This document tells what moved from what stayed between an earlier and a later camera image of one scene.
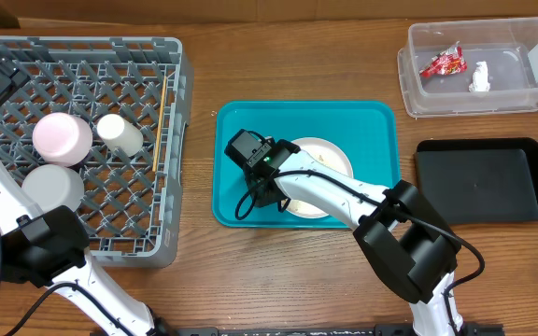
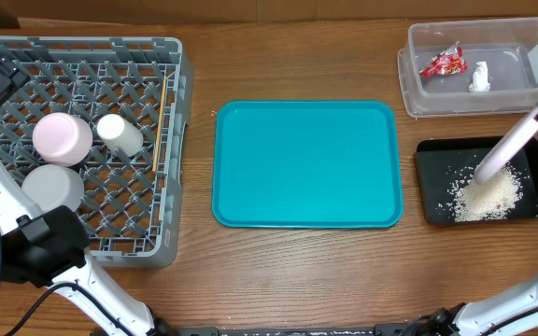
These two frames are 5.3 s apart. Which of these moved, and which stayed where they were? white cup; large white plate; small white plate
Moved: large white plate
Stayed: small white plate; white cup
